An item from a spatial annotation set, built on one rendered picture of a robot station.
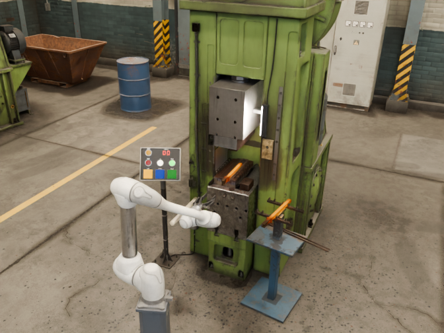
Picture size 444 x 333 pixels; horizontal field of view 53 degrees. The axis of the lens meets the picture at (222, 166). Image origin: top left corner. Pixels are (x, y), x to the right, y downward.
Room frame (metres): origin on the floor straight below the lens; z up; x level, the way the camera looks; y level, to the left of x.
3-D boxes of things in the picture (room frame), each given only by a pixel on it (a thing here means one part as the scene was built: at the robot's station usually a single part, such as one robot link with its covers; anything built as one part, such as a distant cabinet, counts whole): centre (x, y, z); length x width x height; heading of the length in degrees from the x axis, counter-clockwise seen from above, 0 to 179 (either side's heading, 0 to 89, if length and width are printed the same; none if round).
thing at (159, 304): (2.25, 0.42, 0.63); 0.22 x 0.18 x 0.06; 86
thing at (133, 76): (7.92, 1.64, 0.44); 0.59 x 0.59 x 0.88
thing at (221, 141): (3.47, -0.11, 1.32); 0.42 x 0.20 x 0.10; 156
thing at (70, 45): (9.58, 3.64, 0.42); 1.89 x 1.20 x 0.85; 66
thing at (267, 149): (3.27, -0.36, 1.27); 0.09 x 0.02 x 0.17; 66
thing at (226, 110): (3.45, -0.15, 1.56); 0.42 x 0.39 x 0.40; 156
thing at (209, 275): (3.23, 0.00, 0.01); 0.58 x 0.39 x 0.01; 66
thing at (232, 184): (3.47, -0.11, 0.96); 0.42 x 0.20 x 0.09; 156
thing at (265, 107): (3.27, -0.34, 1.83); 0.07 x 0.04 x 0.90; 66
